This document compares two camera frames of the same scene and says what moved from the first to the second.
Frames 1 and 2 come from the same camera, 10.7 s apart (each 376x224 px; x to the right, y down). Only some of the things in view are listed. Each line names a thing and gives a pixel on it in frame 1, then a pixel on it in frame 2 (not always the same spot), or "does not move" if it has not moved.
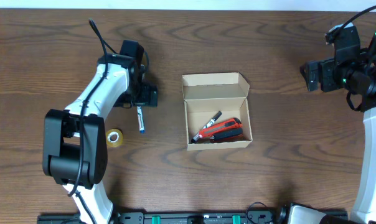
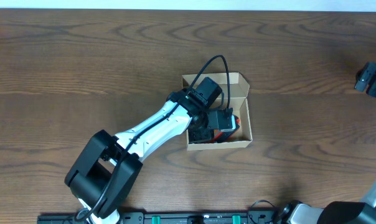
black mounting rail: [172, 218] does not move
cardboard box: [205, 95] does not move
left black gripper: [143, 101] -> [201, 135]
